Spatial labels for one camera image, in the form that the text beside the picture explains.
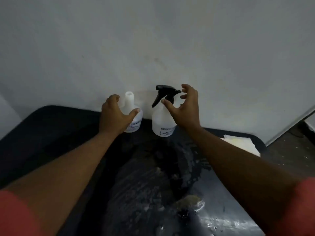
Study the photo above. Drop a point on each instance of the person's right hand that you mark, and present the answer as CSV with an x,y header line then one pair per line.
x,y
188,113

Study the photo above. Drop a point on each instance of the person's left hand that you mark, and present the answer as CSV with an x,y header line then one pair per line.
x,y
110,117

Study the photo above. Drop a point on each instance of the white plastic spray bottle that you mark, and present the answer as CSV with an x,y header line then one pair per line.
x,y
129,100
160,120

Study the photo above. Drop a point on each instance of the person's left forearm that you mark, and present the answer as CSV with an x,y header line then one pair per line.
x,y
61,179

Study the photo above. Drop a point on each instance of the person's right forearm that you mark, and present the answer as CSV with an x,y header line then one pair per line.
x,y
236,169

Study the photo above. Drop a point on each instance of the person's red left sleeve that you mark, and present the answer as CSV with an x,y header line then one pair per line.
x,y
14,216

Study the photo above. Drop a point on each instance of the person's red sleeve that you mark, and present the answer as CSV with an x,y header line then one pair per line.
x,y
14,216
300,208

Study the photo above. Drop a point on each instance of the person's red right sleeve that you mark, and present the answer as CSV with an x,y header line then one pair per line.
x,y
300,208

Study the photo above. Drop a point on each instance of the stained cream paper wipe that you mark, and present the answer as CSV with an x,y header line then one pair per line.
x,y
242,145

